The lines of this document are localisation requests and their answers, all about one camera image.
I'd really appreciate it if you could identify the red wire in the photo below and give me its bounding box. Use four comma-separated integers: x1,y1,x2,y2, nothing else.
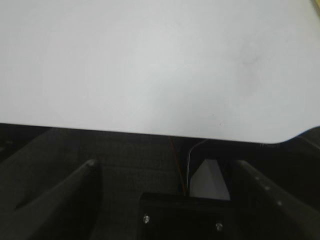
168,136,187,196

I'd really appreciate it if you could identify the white wire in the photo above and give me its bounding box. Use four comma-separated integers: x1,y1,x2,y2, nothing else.
184,140,208,195

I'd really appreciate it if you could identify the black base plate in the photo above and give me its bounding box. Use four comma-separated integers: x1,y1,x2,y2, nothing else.
136,192,243,240

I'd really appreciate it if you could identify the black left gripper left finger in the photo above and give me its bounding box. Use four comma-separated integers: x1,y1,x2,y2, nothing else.
0,159,103,240

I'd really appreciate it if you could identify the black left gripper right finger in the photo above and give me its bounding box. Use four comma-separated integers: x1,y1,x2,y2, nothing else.
235,160,320,240

